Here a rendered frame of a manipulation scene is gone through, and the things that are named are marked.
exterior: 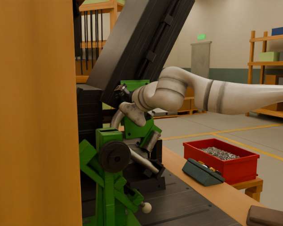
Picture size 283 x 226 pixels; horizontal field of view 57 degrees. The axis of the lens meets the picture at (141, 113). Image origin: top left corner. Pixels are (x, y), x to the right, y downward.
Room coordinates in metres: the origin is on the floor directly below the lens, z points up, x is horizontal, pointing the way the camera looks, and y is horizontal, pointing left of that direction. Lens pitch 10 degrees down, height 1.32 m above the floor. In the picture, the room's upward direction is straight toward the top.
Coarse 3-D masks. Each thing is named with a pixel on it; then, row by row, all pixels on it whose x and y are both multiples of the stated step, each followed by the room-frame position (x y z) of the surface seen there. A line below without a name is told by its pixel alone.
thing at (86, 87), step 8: (88, 88) 0.98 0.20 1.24; (96, 88) 0.98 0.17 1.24; (88, 96) 0.93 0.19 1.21; (96, 96) 0.95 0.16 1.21; (80, 104) 0.92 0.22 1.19; (88, 104) 0.93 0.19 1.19; (96, 104) 0.94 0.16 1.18; (80, 112) 0.92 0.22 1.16; (88, 112) 0.93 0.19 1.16; (96, 112) 0.94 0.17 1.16; (80, 120) 0.92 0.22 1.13; (88, 120) 0.93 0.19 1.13; (96, 120) 0.94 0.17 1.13; (80, 128) 0.92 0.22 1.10; (88, 128) 0.93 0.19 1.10; (96, 128) 0.94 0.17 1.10; (80, 136) 0.92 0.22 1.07; (88, 136) 0.93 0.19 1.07; (80, 176) 0.92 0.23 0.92; (88, 176) 0.93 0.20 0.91
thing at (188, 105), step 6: (186, 90) 7.47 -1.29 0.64; (192, 90) 7.57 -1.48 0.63; (186, 96) 7.47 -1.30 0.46; (192, 96) 7.59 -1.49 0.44; (186, 102) 6.97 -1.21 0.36; (192, 102) 7.08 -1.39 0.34; (180, 108) 6.84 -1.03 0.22; (186, 108) 6.97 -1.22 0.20; (192, 108) 7.08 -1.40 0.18; (186, 114) 6.99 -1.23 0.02; (192, 114) 7.06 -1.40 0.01
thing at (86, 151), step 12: (84, 144) 0.58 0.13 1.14; (84, 156) 0.56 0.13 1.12; (96, 156) 0.59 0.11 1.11; (84, 168) 0.56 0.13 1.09; (96, 168) 0.59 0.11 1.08; (96, 180) 0.57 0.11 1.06; (120, 180) 0.60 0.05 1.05; (120, 192) 0.61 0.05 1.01; (132, 192) 0.63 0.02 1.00; (132, 204) 0.61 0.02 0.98
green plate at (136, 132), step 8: (120, 80) 0.94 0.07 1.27; (128, 80) 0.95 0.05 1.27; (136, 80) 0.96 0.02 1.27; (144, 80) 0.97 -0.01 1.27; (128, 88) 0.94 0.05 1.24; (136, 88) 0.95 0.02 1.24; (128, 120) 0.91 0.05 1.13; (152, 120) 0.94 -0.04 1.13; (128, 128) 0.90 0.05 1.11; (136, 128) 0.91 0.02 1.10; (144, 128) 0.92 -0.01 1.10; (128, 136) 0.89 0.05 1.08; (136, 136) 0.90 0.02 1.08; (144, 136) 0.91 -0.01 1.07
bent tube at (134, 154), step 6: (120, 114) 0.87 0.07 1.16; (114, 120) 0.85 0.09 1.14; (120, 120) 0.87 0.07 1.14; (114, 126) 0.85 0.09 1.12; (132, 150) 0.85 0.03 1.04; (132, 156) 0.84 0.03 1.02; (138, 156) 0.85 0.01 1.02; (138, 162) 0.85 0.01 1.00; (144, 162) 0.85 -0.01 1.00; (150, 162) 0.87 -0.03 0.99; (150, 168) 0.86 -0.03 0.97; (156, 168) 0.86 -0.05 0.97
